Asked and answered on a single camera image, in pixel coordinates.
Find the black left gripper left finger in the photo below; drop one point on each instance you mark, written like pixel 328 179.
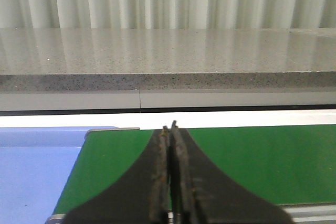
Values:
pixel 131 190

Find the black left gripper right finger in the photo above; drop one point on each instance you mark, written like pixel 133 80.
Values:
pixel 202 193

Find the green conveyor belt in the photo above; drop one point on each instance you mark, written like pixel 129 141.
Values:
pixel 282 164

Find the grey speckled stone counter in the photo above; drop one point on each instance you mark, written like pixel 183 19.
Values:
pixel 81 59

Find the white pleated curtain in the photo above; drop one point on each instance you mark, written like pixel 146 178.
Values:
pixel 168 13

